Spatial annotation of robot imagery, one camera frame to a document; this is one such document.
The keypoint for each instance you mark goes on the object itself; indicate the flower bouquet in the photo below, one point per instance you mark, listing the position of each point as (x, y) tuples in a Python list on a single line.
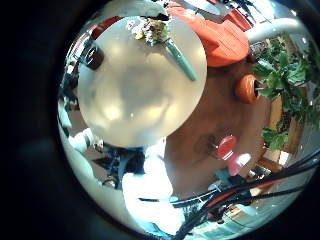
[(181, 60)]

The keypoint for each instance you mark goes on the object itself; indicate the black vase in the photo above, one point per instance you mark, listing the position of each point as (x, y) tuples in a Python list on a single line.
[(94, 56)]

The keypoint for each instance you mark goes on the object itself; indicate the red stool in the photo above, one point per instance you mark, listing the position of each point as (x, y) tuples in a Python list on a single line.
[(230, 151)]

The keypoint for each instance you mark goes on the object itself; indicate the orange plant pot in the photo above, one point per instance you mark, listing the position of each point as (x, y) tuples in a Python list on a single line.
[(247, 88)]

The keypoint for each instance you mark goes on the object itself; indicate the orange sofa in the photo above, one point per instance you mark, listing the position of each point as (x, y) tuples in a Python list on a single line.
[(220, 40)]

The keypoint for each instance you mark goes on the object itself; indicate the green leafy plant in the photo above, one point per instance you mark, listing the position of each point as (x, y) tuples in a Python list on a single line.
[(286, 80)]

